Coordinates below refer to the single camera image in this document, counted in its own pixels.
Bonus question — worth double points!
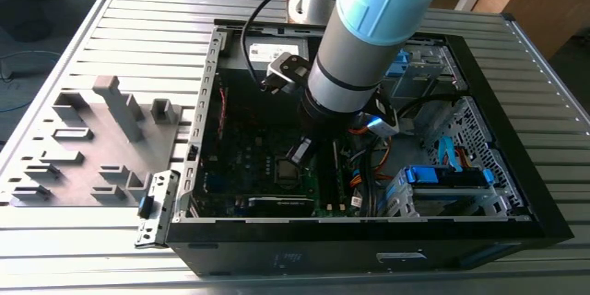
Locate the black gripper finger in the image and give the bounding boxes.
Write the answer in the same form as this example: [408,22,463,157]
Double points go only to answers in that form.
[296,137,319,164]
[284,138,305,164]

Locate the black RAM slot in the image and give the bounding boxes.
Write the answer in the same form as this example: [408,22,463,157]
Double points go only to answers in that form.
[319,139,335,211]
[331,139,347,211]

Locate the green motherboard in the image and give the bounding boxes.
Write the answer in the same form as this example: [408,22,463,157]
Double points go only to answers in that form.
[191,115,353,219]

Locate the black graphics card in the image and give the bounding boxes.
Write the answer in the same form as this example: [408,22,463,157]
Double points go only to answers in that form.
[247,195,317,218]

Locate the grey power supply unit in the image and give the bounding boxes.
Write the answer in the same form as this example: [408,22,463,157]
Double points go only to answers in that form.
[215,36,319,126]

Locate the blue plastic drive latch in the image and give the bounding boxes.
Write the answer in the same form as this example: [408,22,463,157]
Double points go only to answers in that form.
[384,48,411,78]

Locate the silver metal drive cage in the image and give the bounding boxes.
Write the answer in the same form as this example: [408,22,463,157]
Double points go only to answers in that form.
[384,36,470,126]

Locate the hard disk in blue carrier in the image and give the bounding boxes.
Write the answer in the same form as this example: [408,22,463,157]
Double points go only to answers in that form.
[403,166,496,191]

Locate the black PC case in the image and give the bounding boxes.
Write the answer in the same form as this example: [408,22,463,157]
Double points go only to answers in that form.
[164,17,576,278]

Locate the grey parts rack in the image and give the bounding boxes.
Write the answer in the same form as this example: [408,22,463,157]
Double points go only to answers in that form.
[0,75,197,208]

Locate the silver metal disk bay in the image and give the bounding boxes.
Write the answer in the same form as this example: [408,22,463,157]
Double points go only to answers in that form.
[375,165,526,219]

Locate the wooden cabinet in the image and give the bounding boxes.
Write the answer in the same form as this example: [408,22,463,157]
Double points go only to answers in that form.
[472,0,590,59]

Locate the black waste bin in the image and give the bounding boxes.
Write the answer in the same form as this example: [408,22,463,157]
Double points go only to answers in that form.
[4,0,54,44]

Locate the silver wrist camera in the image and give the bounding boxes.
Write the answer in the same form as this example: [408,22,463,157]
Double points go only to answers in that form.
[363,115,400,137]

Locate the thick black cable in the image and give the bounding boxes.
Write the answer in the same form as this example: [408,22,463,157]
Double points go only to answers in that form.
[356,93,472,219]

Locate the orange wire bundle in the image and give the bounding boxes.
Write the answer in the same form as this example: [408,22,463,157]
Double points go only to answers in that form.
[345,125,393,189]

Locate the thin red wire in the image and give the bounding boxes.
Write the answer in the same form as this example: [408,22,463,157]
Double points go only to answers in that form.
[219,84,228,139]

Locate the blue plastic bay rail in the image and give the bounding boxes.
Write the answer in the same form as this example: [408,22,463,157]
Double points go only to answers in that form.
[383,179,400,208]

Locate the blue flat data wire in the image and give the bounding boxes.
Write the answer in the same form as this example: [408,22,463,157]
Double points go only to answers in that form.
[439,135,464,173]

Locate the metal expansion slot bracket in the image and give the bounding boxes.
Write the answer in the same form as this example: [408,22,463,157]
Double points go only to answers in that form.
[132,169,181,249]

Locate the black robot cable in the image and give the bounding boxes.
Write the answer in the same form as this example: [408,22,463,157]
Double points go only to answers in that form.
[240,0,289,93]

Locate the orange yellow power wires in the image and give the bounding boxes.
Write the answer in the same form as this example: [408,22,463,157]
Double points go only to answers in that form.
[454,148,474,171]

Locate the blue bracket latch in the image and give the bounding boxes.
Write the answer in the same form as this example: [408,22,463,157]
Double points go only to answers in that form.
[137,195,156,220]

